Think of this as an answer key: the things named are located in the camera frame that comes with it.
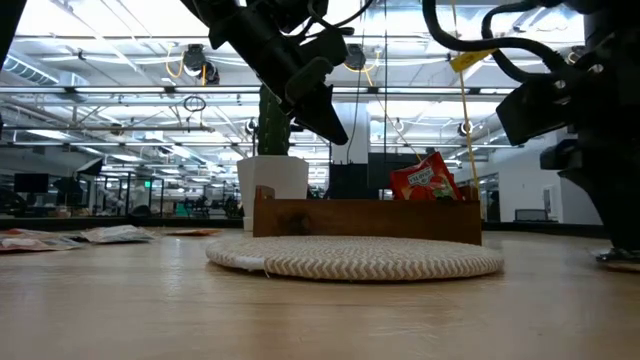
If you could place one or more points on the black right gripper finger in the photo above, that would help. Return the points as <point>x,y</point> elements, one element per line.
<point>615,210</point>

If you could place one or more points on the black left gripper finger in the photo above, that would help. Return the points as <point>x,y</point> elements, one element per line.
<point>322,115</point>

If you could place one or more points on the wooden compartment box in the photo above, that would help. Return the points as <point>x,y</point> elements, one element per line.
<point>365,220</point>

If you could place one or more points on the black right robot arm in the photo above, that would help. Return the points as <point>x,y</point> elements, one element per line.
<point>615,30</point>

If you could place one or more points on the black cabinet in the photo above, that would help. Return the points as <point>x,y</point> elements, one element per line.
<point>347,181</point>

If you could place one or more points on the white hexagonal planter pot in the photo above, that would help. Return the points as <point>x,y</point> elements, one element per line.
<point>272,180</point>

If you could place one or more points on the round white woven mat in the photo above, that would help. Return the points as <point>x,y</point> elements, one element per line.
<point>355,257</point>

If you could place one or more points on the black metal racks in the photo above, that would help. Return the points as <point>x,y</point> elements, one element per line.
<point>132,195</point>

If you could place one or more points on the black softbox lamp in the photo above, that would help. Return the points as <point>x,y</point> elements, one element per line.
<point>91,166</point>

